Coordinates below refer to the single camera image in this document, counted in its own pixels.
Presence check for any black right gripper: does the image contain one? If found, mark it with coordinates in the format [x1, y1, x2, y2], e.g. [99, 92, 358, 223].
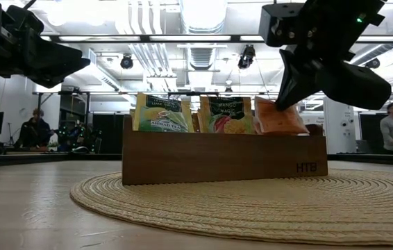
[274, 0, 392, 113]

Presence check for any bright orange tea sachet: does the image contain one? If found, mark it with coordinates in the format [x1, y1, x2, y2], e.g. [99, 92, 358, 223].
[253, 96, 310, 136]

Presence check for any yellow red fruit tea bag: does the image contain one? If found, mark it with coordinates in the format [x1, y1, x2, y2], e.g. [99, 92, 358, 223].
[199, 96, 256, 135]

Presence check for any brown wooden tea organizer box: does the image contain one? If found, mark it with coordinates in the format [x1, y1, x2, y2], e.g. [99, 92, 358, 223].
[121, 114, 330, 186]

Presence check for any green lemon lime tea bag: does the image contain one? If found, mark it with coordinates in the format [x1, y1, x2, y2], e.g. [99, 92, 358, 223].
[132, 92, 195, 133]

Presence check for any white round column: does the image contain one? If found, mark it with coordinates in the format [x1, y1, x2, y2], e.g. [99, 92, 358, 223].
[323, 97, 356, 156]

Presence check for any black partition panel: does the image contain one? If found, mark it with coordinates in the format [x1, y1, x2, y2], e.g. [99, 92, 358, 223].
[359, 103, 393, 156]

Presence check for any black overhead light bar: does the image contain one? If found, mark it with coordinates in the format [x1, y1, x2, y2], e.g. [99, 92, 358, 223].
[40, 33, 393, 44]

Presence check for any round woven straw placemat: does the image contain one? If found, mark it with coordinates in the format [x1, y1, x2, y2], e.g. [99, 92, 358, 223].
[69, 169, 393, 247]

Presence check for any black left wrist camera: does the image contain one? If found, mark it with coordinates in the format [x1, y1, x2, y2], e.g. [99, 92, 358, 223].
[5, 3, 44, 35]

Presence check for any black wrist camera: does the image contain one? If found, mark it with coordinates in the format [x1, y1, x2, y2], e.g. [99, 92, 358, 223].
[5, 3, 44, 35]
[258, 2, 306, 49]

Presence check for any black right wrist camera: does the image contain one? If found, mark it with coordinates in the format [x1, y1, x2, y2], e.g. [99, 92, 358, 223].
[258, 2, 306, 49]

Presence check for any black aluminium rig frame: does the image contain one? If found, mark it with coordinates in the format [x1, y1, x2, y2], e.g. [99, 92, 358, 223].
[0, 151, 393, 168]

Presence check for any silver ventilation duct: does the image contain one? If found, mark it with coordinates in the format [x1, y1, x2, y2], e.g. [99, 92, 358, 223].
[178, 0, 228, 72]

